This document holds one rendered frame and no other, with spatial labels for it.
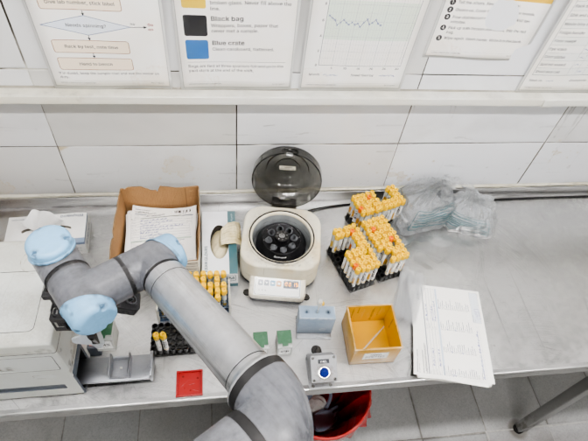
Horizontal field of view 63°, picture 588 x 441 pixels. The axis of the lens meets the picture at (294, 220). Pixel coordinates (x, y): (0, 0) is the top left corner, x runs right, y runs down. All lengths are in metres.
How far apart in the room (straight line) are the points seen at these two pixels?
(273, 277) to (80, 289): 0.72
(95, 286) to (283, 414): 0.39
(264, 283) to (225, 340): 0.74
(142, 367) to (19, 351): 0.32
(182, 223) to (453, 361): 0.91
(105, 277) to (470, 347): 1.06
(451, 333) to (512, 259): 0.41
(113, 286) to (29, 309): 0.38
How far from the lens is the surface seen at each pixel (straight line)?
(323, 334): 1.42
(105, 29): 1.29
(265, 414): 0.62
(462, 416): 2.45
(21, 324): 1.18
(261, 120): 1.44
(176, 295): 0.78
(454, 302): 1.58
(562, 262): 1.88
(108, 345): 1.18
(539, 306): 1.73
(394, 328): 1.39
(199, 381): 1.36
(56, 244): 0.88
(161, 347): 1.37
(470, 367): 1.50
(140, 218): 1.58
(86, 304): 0.83
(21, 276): 1.25
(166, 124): 1.45
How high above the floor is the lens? 2.15
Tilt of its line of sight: 51 degrees down
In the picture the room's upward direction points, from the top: 9 degrees clockwise
